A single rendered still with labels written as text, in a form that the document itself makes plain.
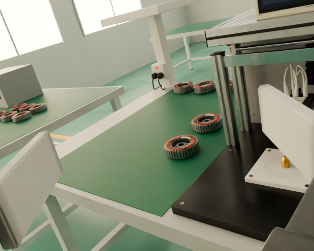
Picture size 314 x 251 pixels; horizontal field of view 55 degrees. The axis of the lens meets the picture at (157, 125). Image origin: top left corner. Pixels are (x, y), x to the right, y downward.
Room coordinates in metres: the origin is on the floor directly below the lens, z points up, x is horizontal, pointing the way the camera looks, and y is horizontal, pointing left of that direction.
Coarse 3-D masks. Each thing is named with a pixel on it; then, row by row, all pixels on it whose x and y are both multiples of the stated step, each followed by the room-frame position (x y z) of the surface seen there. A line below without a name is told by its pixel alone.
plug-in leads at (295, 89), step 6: (300, 66) 0.73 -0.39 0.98; (294, 72) 0.72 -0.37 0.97; (294, 78) 0.75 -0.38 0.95; (306, 78) 0.72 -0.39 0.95; (294, 84) 0.74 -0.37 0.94; (306, 84) 0.71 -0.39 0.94; (288, 90) 0.73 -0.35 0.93; (294, 90) 0.73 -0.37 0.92; (300, 90) 0.75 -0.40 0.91; (306, 90) 0.69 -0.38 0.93; (294, 96) 0.71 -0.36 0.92; (306, 96) 0.69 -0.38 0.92
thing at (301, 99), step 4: (292, 96) 0.76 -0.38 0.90; (300, 96) 0.74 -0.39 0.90; (308, 96) 0.73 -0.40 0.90; (312, 96) 0.72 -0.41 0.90; (296, 100) 0.67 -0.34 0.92; (300, 100) 0.66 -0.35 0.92; (304, 100) 0.66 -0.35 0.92; (308, 100) 0.67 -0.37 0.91; (312, 100) 0.70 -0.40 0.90; (304, 104) 0.64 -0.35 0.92; (308, 104) 0.67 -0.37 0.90; (312, 104) 0.68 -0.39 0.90; (312, 108) 0.68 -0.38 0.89
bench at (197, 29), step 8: (192, 24) 5.12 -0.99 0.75; (200, 24) 4.78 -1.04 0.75; (208, 24) 4.49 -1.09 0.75; (216, 24) 4.23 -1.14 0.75; (168, 32) 4.87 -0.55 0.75; (176, 32) 4.56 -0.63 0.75; (184, 32) 4.29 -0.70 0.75; (192, 32) 4.16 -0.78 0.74; (200, 32) 4.08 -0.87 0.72; (184, 40) 5.25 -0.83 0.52; (208, 56) 5.00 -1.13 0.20
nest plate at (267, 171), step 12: (264, 156) 0.69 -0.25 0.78; (276, 156) 0.67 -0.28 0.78; (252, 168) 0.65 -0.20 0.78; (264, 168) 0.63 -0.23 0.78; (276, 168) 0.62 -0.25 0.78; (288, 168) 0.61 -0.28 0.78; (252, 180) 0.60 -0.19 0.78; (264, 180) 0.59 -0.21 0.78; (276, 180) 0.57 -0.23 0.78; (288, 180) 0.56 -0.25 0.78; (300, 180) 0.55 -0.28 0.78
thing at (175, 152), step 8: (184, 136) 0.92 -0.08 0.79; (192, 136) 0.91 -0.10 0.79; (168, 144) 0.90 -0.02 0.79; (176, 144) 0.92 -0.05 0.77; (184, 144) 0.88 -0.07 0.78; (192, 144) 0.85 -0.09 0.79; (168, 152) 0.86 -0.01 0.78; (176, 152) 0.84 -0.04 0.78; (184, 152) 0.84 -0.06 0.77; (192, 152) 0.84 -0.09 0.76
